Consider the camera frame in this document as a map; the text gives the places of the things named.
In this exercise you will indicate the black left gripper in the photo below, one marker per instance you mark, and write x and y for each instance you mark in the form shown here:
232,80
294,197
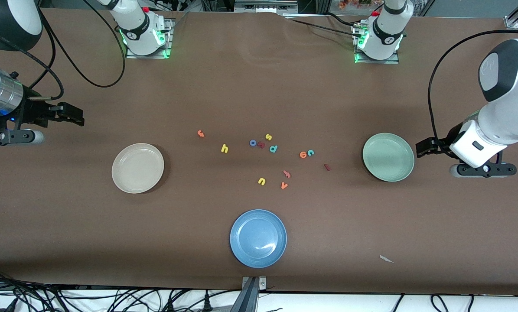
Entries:
441,143

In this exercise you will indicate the metal camera stand bracket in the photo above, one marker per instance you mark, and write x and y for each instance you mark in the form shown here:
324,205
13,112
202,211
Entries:
253,294

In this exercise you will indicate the grey metal box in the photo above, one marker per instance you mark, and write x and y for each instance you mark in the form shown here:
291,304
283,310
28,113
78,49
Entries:
263,6

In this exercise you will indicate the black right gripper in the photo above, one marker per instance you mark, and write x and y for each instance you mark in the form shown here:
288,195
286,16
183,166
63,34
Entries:
34,113

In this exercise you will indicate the black power plug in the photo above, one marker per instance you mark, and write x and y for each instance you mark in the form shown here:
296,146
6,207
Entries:
206,303
171,305

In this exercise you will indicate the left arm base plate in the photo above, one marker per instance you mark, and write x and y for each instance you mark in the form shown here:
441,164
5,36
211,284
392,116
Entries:
362,61

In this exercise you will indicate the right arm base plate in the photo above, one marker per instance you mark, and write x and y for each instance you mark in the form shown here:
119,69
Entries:
129,56

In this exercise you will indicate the beige brown plate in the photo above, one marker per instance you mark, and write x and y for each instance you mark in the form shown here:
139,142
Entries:
137,169

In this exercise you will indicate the white paper scrap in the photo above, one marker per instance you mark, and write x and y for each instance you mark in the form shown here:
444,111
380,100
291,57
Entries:
385,258

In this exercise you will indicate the blue plate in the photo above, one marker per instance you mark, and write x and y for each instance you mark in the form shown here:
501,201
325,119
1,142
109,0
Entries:
258,238

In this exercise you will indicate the green plate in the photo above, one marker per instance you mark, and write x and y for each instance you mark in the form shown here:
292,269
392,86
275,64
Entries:
389,157

